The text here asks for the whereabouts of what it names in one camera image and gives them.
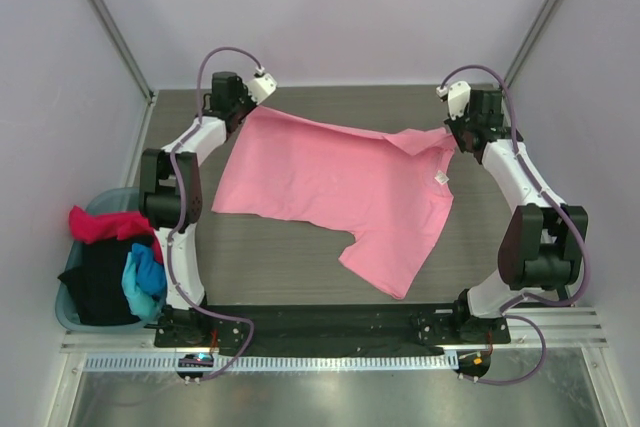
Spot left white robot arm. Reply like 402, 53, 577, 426
138, 69, 277, 347

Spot blue t-shirt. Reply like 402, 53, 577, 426
121, 243, 167, 322

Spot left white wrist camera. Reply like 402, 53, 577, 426
247, 67, 278, 105

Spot right aluminium frame post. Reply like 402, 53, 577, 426
505, 0, 563, 87

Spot light pink t-shirt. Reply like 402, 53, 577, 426
212, 107, 457, 300

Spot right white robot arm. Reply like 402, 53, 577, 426
436, 81, 588, 343

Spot white slotted cable duct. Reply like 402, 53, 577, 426
84, 351, 458, 373

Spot left aluminium frame post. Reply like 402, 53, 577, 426
57, 0, 156, 103

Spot aluminium front rail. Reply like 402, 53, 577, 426
60, 307, 608, 354

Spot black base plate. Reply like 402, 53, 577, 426
155, 301, 510, 357

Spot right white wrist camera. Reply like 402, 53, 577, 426
436, 81, 472, 120

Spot black t-shirt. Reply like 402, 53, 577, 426
54, 235, 153, 332

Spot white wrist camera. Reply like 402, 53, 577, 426
247, 67, 278, 105
436, 81, 472, 120

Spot teal laundry basket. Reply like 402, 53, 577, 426
82, 188, 156, 329

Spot magenta t-shirt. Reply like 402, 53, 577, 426
68, 206, 164, 264

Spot aluminium frame post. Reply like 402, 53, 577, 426
57, 0, 156, 103
505, 0, 563, 87

